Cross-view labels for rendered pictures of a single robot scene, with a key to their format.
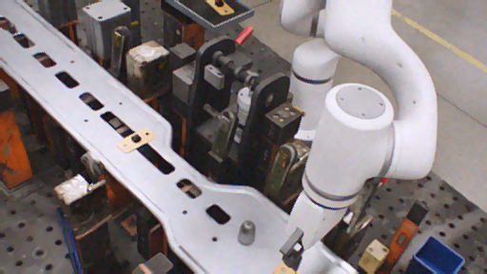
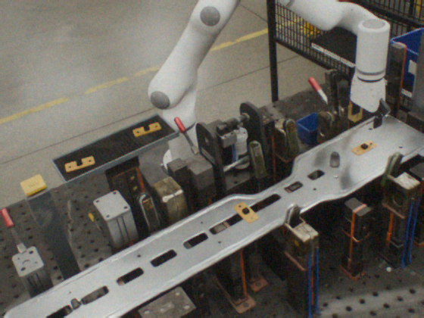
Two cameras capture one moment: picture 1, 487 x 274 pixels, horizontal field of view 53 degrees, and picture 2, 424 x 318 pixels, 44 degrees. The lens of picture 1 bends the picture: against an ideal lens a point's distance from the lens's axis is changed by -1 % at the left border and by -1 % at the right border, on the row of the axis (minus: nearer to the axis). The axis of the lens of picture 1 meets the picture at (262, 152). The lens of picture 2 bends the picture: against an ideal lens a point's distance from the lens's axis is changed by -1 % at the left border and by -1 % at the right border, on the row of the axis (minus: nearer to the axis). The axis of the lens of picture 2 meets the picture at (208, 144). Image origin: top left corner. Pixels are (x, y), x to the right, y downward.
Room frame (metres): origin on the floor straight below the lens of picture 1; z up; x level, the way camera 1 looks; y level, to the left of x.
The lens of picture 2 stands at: (0.28, 1.28, 2.10)
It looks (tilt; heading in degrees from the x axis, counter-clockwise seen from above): 37 degrees down; 298
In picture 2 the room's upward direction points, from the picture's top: 8 degrees counter-clockwise
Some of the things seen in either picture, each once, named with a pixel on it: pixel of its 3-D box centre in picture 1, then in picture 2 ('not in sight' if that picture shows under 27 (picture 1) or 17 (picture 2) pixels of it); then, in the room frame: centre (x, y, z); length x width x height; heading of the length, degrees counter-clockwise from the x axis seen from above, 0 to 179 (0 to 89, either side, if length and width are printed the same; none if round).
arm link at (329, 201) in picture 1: (333, 179); (369, 70); (0.47, -0.11, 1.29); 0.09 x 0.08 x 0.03; 145
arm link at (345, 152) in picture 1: (350, 140); (372, 44); (0.47, -0.11, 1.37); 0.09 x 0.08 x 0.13; 95
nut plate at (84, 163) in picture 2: not in sight; (79, 163); (1.20, 0.38, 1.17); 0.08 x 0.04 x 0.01; 43
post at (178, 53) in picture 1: (181, 110); (185, 210); (0.97, 0.23, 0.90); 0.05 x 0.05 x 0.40; 55
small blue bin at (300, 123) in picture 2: (432, 266); (312, 130); (0.74, -0.49, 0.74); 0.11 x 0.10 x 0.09; 55
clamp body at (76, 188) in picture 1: (90, 234); (301, 269); (0.56, 0.33, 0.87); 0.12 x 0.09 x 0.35; 145
